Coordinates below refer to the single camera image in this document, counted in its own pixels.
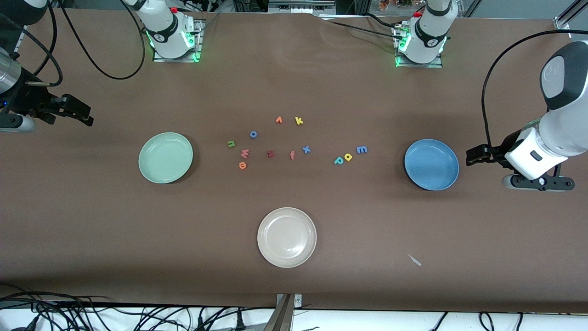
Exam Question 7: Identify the blue plate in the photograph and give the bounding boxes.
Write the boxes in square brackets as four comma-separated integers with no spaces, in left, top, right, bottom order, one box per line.
[404,139,460,191]

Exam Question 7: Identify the green plate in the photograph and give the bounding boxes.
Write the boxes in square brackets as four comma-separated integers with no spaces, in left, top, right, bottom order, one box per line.
[138,132,194,184]

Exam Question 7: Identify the brown table cover sheet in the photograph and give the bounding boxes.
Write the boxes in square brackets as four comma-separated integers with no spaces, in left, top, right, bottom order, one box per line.
[0,8,588,313]

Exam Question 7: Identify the beige plate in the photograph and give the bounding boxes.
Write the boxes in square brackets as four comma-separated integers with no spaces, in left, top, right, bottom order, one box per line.
[257,207,317,268]

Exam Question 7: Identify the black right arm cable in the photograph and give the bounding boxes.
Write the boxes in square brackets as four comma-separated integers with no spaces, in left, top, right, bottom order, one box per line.
[0,0,146,88]

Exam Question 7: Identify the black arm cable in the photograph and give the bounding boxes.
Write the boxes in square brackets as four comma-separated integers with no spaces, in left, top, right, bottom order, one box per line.
[0,0,146,88]
[481,30,588,150]

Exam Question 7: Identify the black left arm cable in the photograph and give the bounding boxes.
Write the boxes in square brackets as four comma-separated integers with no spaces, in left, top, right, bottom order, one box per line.
[481,30,588,150]

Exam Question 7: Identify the black table cable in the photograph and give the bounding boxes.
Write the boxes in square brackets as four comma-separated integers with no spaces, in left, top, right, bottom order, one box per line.
[317,15,405,40]
[362,12,404,29]

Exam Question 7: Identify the aluminium frame profile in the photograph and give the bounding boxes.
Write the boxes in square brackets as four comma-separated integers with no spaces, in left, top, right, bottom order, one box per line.
[268,0,337,14]

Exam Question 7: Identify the silver bracket plate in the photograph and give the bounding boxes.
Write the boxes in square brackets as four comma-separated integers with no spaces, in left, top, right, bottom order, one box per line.
[276,293,303,308]

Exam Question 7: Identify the grey metal post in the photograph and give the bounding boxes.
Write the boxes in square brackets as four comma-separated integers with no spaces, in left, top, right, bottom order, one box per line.
[263,294,294,331]

